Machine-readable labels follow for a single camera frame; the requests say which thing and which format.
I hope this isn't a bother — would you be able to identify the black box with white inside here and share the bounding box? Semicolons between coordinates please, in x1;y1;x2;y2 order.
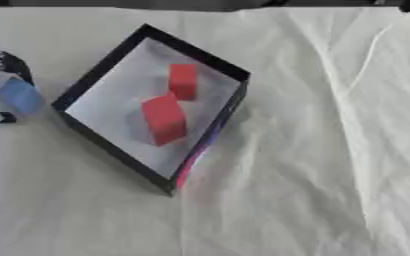
49;23;253;198

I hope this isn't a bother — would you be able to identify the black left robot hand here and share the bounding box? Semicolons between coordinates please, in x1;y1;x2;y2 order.
0;45;37;125

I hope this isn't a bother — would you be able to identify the light blue block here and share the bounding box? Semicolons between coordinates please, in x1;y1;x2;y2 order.
0;78;48;116

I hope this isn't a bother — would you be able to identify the red rectangular block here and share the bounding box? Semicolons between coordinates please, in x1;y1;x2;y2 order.
166;63;200;102
140;92;190;148

